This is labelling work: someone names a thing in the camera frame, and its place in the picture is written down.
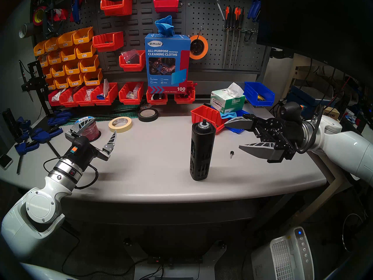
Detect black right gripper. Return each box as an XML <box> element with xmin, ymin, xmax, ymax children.
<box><xmin>224</xmin><ymin>114</ymin><xmax>305</xmax><ymax>163</ymax></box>

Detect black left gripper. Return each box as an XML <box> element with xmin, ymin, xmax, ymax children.
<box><xmin>65</xmin><ymin>117</ymin><xmax>117</xmax><ymax>171</ymax></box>

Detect black cylindrical screwdriver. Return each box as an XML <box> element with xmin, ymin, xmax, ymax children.
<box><xmin>189</xmin><ymin>119</ymin><xmax>217</xmax><ymax>181</ymax></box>

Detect orange black screwdriver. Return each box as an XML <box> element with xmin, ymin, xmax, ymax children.
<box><xmin>223</xmin><ymin>6</ymin><xmax>233</xmax><ymax>69</ymax></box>
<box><xmin>235</xmin><ymin>8</ymin><xmax>245</xmax><ymax>68</ymax></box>
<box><xmin>230</xmin><ymin>7</ymin><xmax>241</xmax><ymax>68</ymax></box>

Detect small blue plastic bin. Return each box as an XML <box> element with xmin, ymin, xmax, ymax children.
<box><xmin>224</xmin><ymin>109</ymin><xmax>251</xmax><ymax>134</ymax></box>

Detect beige masking tape roll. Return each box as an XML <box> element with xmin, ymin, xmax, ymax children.
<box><xmin>108</xmin><ymin>117</ymin><xmax>133</xmax><ymax>133</ymax></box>

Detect red plastic storage bin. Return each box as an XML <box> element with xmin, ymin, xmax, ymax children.
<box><xmin>146</xmin><ymin>87</ymin><xmax>168</xmax><ymax>105</ymax></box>
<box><xmin>119</xmin><ymin>50</ymin><xmax>146</xmax><ymax>72</ymax></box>
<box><xmin>191</xmin><ymin>105</ymin><xmax>225</xmax><ymax>134</ymax></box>
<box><xmin>47</xmin><ymin>89</ymin><xmax>63</xmax><ymax>107</ymax></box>
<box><xmin>174</xmin><ymin>81</ymin><xmax>197</xmax><ymax>104</ymax></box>
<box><xmin>91</xmin><ymin>83</ymin><xmax>119</xmax><ymax>106</ymax></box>
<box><xmin>100</xmin><ymin>0</ymin><xmax>133</xmax><ymax>16</ymax></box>
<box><xmin>92</xmin><ymin>31</ymin><xmax>124</xmax><ymax>52</ymax></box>
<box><xmin>73</xmin><ymin>85</ymin><xmax>95</xmax><ymax>107</ymax></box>
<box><xmin>119</xmin><ymin>82</ymin><xmax>144</xmax><ymax>105</ymax></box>
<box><xmin>153</xmin><ymin>0</ymin><xmax>180</xmax><ymax>13</ymax></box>
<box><xmin>59</xmin><ymin>87</ymin><xmax>78</xmax><ymax>108</ymax></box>

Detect green cutting mat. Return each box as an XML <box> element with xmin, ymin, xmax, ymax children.
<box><xmin>63</xmin><ymin>103</ymin><xmax>140</xmax><ymax>126</ymax></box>

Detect green white tissue box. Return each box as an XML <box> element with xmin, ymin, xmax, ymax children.
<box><xmin>210</xmin><ymin>83</ymin><xmax>246</xmax><ymax>113</ymax></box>

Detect blue bar clamp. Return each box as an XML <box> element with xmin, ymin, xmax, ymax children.
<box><xmin>16</xmin><ymin>116</ymin><xmax>32</xmax><ymax>134</ymax></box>
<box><xmin>47</xmin><ymin>109</ymin><xmax>73</xmax><ymax>127</ymax></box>
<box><xmin>31</xmin><ymin>126</ymin><xmax>63</xmax><ymax>144</ymax></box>
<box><xmin>14</xmin><ymin>141</ymin><xmax>40</xmax><ymax>175</ymax></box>

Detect large blue plastic bin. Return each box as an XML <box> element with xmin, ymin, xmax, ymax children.
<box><xmin>244</xmin><ymin>82</ymin><xmax>275</xmax><ymax>107</ymax></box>

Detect black tape roll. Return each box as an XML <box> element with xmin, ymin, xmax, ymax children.
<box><xmin>138</xmin><ymin>108</ymin><xmax>159</xmax><ymax>122</ymax></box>

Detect dark blue case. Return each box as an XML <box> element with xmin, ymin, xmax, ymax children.
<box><xmin>286</xmin><ymin>85</ymin><xmax>335</xmax><ymax>119</ymax></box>

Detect black metal stand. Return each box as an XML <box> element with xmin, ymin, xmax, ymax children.
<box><xmin>19</xmin><ymin>60</ymin><xmax>54</xmax><ymax>116</ymax></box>

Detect brown cardboard box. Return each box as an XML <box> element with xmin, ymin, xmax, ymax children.
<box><xmin>322</xmin><ymin>106</ymin><xmax>341</xmax><ymax>119</ymax></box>

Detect black upright device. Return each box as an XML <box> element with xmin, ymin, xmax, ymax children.
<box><xmin>1</xmin><ymin>108</ymin><xmax>22</xmax><ymax>140</ymax></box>

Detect smartphone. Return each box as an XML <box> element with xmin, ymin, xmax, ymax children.
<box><xmin>0</xmin><ymin>153</ymin><xmax>13</xmax><ymax>170</ymax></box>

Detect orange tape roll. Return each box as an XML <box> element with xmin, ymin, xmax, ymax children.
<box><xmin>189</xmin><ymin>35</ymin><xmax>209</xmax><ymax>60</ymax></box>

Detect blue cleaning cloths box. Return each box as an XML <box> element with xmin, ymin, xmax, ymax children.
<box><xmin>145</xmin><ymin>34</ymin><xmax>191</xmax><ymax>94</ymax></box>

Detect dark perforated pegboard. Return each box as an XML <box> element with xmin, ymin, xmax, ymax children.
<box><xmin>185</xmin><ymin>0</ymin><xmax>270</xmax><ymax>73</ymax></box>

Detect red white striped tape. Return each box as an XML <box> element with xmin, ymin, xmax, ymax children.
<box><xmin>48</xmin><ymin>8</ymin><xmax>70</xmax><ymax>22</ymax></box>

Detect blue microfiber cloth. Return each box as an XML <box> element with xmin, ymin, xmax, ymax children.
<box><xmin>154</xmin><ymin>15</ymin><xmax>175</xmax><ymax>37</ymax></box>

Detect white air purifier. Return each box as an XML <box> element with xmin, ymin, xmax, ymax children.
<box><xmin>251</xmin><ymin>226</ymin><xmax>315</xmax><ymax>280</ymax></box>

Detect black computer monitor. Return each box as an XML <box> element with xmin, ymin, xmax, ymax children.
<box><xmin>256</xmin><ymin>0</ymin><xmax>373</xmax><ymax>87</ymax></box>

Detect red yellow tape roll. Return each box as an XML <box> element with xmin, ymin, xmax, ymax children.
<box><xmin>32</xmin><ymin>6</ymin><xmax>47</xmax><ymax>27</ymax></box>

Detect black power strip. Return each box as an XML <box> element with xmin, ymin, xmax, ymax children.
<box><xmin>147</xmin><ymin>255</ymin><xmax>203</xmax><ymax>265</ymax></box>

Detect white robot torso shell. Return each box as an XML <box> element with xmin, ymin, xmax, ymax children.
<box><xmin>20</xmin><ymin>262</ymin><xmax>79</xmax><ymax>280</ymax></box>

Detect red wire spool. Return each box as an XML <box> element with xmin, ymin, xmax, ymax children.
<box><xmin>74</xmin><ymin>116</ymin><xmax>101</xmax><ymax>142</ymax></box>

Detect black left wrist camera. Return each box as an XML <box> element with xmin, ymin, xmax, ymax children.
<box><xmin>70</xmin><ymin>136</ymin><xmax>91</xmax><ymax>154</ymax></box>

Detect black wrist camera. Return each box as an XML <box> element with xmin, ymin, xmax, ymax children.
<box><xmin>279</xmin><ymin>101</ymin><xmax>306</xmax><ymax>125</ymax></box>
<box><xmin>70</xmin><ymin>136</ymin><xmax>91</xmax><ymax>154</ymax></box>

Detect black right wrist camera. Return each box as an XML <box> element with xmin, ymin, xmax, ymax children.
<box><xmin>279</xmin><ymin>101</ymin><xmax>306</xmax><ymax>125</ymax></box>

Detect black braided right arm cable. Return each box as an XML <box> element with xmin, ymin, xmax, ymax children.
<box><xmin>297</xmin><ymin>104</ymin><xmax>325</xmax><ymax>154</ymax></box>

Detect dark louvered wall panel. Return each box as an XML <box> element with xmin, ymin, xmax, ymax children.
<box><xmin>95</xmin><ymin>0</ymin><xmax>187</xmax><ymax>71</ymax></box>

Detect grey duct tape roll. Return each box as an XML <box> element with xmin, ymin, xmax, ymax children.
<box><xmin>19</xmin><ymin>22</ymin><xmax>35</xmax><ymax>39</ymax></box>

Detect blue handled hanging tool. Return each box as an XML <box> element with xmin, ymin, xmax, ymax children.
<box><xmin>71</xmin><ymin>0</ymin><xmax>82</xmax><ymax>25</ymax></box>

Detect blue handled pliers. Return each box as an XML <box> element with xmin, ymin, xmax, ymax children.
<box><xmin>247</xmin><ymin>0</ymin><xmax>262</xmax><ymax>22</ymax></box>

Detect purple handled scissors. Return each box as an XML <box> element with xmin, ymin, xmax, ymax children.
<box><xmin>210</xmin><ymin>0</ymin><xmax>226</xmax><ymax>20</ymax></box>

